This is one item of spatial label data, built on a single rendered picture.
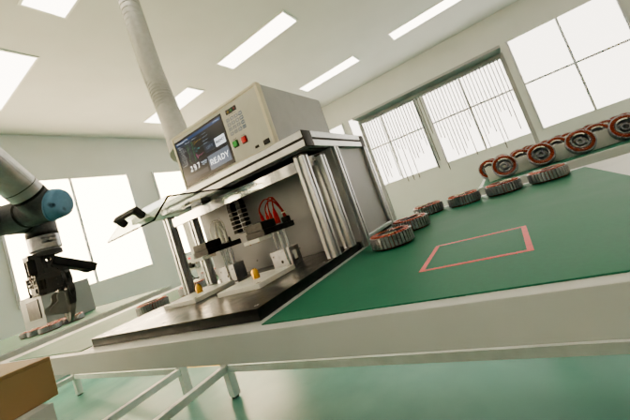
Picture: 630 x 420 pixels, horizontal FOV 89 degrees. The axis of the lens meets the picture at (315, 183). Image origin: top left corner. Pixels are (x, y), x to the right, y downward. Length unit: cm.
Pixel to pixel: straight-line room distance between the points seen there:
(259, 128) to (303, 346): 65
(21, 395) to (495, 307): 69
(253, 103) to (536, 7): 678
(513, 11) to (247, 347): 724
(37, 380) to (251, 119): 73
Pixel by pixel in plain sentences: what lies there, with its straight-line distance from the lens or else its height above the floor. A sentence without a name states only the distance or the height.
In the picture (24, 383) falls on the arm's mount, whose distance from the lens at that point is 75.
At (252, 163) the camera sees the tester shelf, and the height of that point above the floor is 109.
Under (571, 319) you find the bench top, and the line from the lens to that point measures 40.
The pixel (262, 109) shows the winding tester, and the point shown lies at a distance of 98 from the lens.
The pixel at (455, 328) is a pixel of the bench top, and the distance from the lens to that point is 41.
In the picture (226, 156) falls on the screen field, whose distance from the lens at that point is 107.
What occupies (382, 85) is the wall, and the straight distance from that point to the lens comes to 753.
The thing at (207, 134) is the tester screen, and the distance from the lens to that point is 114.
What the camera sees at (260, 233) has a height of 89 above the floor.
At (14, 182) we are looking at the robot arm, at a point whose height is 118.
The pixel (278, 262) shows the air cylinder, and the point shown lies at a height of 79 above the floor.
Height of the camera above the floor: 89
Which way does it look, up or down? 5 degrees up
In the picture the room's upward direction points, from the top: 19 degrees counter-clockwise
